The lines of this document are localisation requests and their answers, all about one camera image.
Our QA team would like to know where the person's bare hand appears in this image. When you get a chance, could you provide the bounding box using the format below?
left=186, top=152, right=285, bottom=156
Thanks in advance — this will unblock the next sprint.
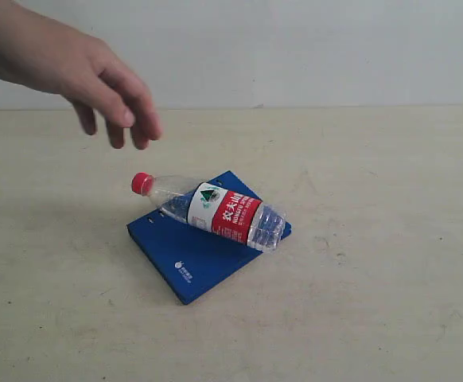
left=0, top=1, right=161, bottom=150

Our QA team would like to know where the clear plastic water bottle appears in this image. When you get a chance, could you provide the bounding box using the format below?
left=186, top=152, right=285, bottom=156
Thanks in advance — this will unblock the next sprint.
left=131, top=172, right=286, bottom=251

